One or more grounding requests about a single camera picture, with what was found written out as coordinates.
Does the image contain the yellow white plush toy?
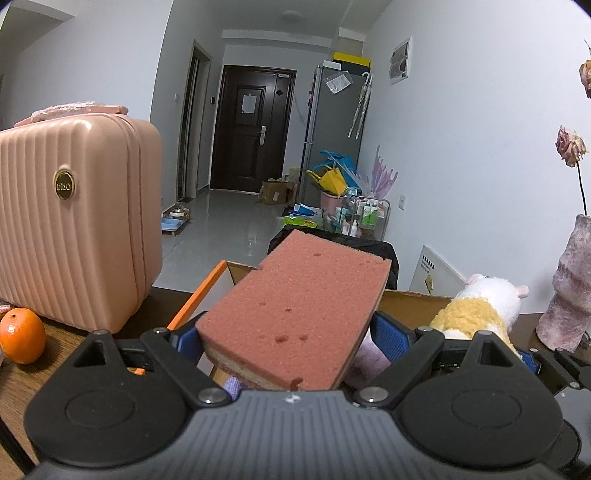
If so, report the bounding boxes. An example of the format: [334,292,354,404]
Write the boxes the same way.
[429,274,529,357]

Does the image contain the dried pink roses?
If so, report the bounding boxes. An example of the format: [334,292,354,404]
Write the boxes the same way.
[555,59,591,216]

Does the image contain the dark entrance door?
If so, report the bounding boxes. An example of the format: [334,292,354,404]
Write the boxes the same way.
[211,65,297,193]

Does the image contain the white paper bag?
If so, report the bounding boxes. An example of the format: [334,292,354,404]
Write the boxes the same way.
[409,245,465,298]

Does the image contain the purple fabric pouch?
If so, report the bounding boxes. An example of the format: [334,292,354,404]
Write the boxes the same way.
[223,377,243,401]

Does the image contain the pink ribbed suitcase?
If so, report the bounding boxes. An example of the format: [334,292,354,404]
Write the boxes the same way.
[1,109,162,332]

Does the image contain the cardboard box on floor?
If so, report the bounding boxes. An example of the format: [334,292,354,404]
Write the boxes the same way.
[259,181,297,205]

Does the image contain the black chair back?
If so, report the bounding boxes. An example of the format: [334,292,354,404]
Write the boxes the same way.
[267,225,400,290]

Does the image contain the yellow bag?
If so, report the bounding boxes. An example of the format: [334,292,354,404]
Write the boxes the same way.
[307,168,348,196]

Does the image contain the orange fruit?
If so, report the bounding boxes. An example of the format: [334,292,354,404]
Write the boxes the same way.
[0,308,46,365]

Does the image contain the pink textured vase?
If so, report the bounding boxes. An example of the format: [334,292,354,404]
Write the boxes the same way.
[535,215,591,353]

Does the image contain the pink layered sponge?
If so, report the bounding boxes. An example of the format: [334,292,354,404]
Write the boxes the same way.
[194,229,393,392]

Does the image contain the grey refrigerator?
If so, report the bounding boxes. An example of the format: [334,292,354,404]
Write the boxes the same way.
[297,62,370,207]

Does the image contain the red cardboard pumpkin box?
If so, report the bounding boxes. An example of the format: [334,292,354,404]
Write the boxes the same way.
[133,259,454,388]

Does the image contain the wire cart with bottles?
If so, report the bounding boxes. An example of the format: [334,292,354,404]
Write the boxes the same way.
[339,196,391,241]

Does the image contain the lilac fluffy towel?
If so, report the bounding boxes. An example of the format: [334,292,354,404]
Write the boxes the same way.
[342,330,391,389]

